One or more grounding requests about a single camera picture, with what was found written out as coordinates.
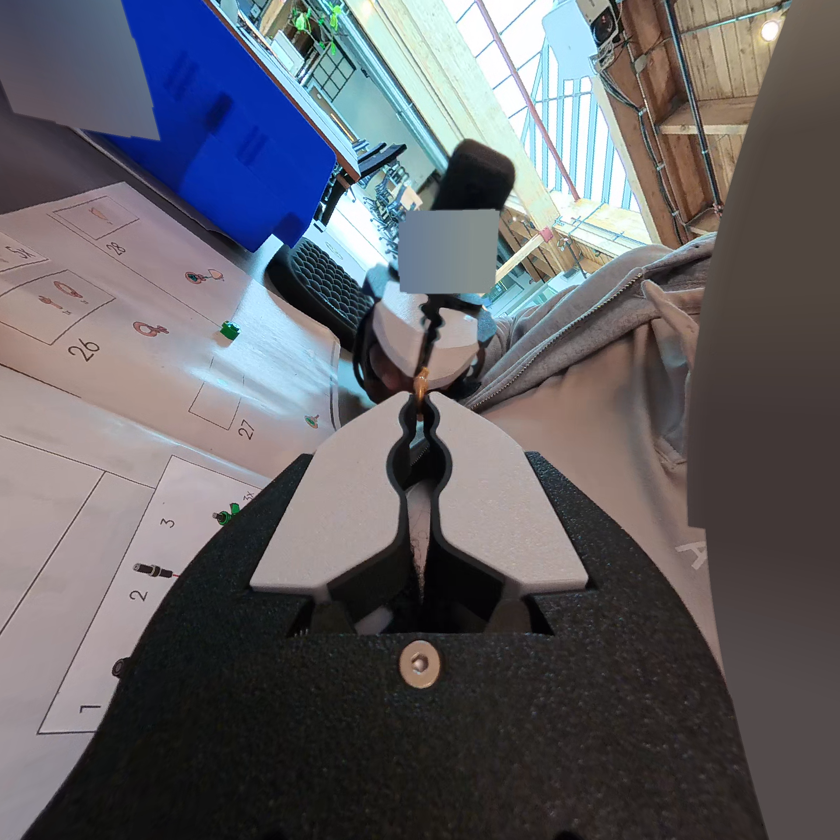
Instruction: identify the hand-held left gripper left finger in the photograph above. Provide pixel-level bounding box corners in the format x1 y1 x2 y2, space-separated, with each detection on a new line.
250 392 406 635

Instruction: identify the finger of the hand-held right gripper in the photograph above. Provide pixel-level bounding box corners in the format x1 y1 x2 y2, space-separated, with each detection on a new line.
425 304 480 392
369 292 429 389

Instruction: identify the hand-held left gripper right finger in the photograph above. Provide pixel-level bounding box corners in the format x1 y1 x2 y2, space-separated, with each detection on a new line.
420 392 589 599

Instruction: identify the grey desk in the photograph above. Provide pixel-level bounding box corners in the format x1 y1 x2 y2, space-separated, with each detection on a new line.
0 85 349 421

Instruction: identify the person's right hand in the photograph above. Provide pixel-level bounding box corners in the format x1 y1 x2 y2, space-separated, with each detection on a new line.
369 349 412 399

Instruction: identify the grey zip hoodie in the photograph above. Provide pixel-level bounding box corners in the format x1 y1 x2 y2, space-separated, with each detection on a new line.
467 233 726 672

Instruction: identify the ceiling projector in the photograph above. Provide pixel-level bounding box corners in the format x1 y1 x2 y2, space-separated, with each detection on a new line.
577 0 626 51

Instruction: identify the green hanging plant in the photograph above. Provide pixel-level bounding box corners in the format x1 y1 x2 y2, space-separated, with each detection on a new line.
289 3 345 56

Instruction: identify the printed instruction sheet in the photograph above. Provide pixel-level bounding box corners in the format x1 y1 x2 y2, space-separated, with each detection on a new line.
0 364 316 840
0 181 342 475

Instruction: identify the blue plastic bin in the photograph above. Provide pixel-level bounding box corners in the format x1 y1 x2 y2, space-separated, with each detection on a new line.
84 0 339 254

